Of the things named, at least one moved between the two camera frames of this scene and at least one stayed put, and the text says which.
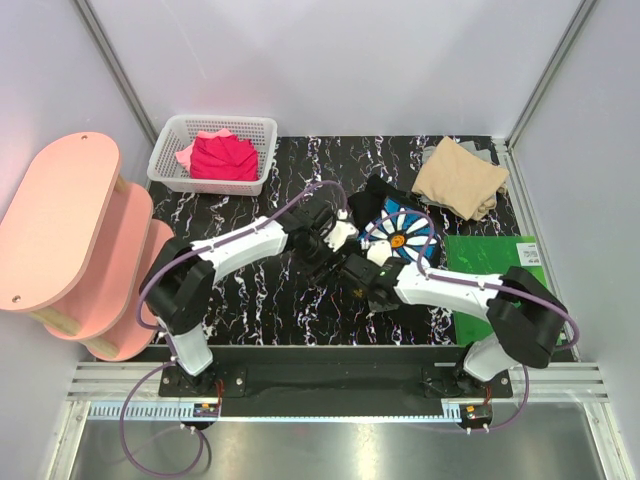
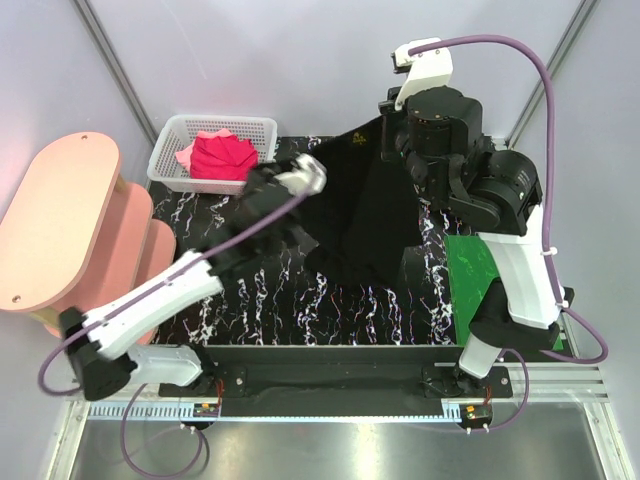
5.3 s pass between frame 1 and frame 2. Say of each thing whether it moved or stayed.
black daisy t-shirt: moved
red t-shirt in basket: stayed
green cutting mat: stayed
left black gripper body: moved
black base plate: stayed
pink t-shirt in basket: stayed
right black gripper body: moved
